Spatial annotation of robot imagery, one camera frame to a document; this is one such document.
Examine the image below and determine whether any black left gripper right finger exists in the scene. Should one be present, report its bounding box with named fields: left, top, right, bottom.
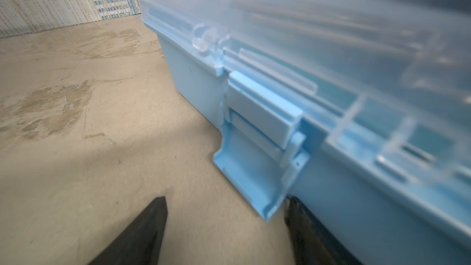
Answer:
left=284, top=197, right=361, bottom=265

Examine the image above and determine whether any blue plastic tool box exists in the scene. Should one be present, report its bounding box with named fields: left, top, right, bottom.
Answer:
left=140, top=0, right=471, bottom=265

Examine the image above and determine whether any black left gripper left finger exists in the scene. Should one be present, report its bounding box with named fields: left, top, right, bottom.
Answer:
left=90, top=196, right=168, bottom=265

